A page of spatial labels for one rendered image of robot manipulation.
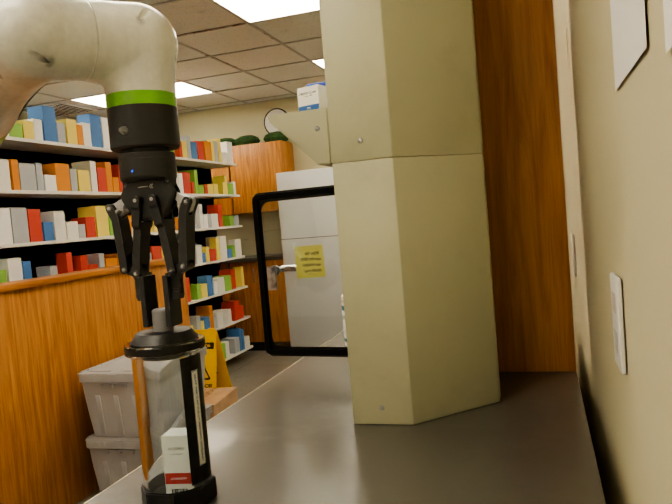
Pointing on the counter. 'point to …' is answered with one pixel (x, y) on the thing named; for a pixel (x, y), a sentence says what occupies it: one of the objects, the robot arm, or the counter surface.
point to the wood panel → (525, 184)
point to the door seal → (263, 274)
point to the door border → (266, 271)
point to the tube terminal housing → (410, 207)
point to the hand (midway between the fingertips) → (160, 301)
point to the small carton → (312, 97)
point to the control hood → (307, 132)
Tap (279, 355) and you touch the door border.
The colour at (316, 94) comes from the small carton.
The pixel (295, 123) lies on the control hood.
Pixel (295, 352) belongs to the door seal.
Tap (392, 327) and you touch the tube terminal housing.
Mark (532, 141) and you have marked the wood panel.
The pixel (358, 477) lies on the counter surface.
